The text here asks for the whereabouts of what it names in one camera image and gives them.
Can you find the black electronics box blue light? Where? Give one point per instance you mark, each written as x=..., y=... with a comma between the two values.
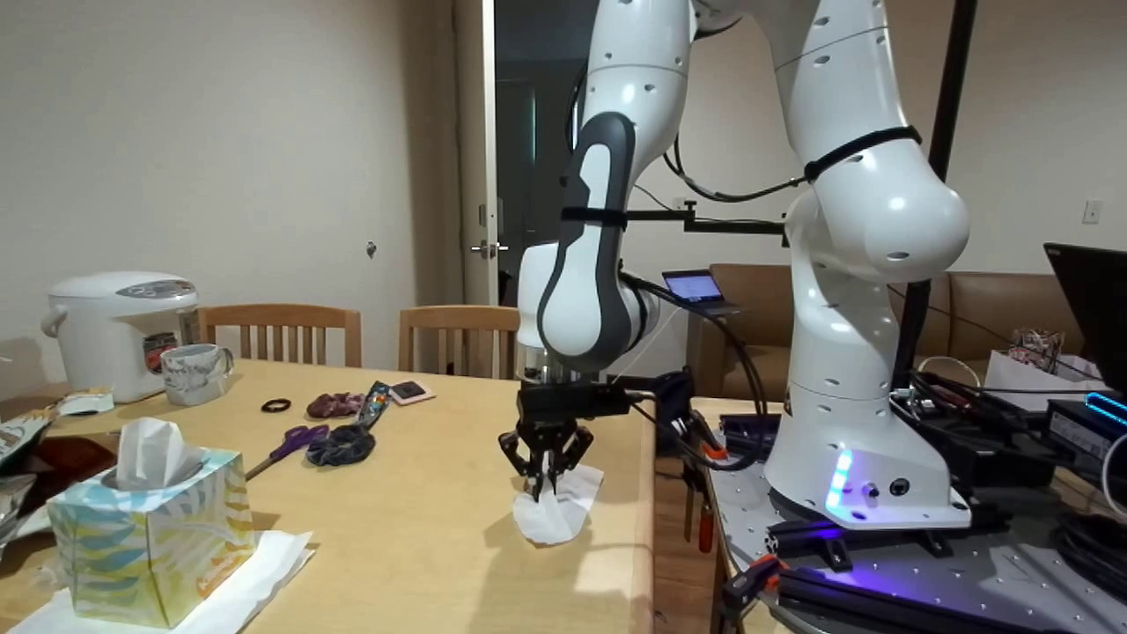
x=1085, y=431

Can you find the pink phone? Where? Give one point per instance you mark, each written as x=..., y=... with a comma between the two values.
x=411, y=391

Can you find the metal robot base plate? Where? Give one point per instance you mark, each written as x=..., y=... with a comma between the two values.
x=782, y=570

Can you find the maroon scrunchie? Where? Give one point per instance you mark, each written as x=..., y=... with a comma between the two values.
x=337, y=408

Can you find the black fabric bundle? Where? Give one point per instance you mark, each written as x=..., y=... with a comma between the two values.
x=343, y=447

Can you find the small laptop screen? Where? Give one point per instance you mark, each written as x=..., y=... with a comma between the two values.
x=695, y=287

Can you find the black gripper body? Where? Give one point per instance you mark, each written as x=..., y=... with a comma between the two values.
x=546, y=434

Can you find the snack wrappers pile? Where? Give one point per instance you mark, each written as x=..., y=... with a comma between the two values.
x=33, y=464

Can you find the purple handled scissors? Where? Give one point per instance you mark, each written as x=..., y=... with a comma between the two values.
x=295, y=442

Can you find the black monitor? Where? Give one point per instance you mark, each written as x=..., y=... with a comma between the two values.
x=1098, y=293

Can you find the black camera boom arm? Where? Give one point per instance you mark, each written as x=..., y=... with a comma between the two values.
x=693, y=220

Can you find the white electric water boiler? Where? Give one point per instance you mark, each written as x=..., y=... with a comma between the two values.
x=114, y=328

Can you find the patterned tissue box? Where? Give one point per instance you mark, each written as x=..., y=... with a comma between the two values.
x=154, y=556

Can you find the white tissue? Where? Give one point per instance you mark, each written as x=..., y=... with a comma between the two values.
x=561, y=511

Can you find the white napkin under box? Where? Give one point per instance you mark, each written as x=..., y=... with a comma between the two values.
x=227, y=611

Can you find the brown sofa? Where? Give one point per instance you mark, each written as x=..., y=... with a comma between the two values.
x=970, y=316

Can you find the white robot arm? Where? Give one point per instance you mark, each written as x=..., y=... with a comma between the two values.
x=871, y=215

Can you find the right wooden chair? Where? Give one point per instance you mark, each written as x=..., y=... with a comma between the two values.
x=465, y=341

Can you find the next tissue in box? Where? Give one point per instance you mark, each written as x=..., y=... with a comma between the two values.
x=154, y=456

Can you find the left wooden chair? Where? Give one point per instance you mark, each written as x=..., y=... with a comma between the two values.
x=286, y=333

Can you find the wooden chair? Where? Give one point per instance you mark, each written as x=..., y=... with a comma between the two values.
x=286, y=333
x=465, y=341

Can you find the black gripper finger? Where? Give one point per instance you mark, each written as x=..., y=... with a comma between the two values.
x=538, y=484
x=556, y=482

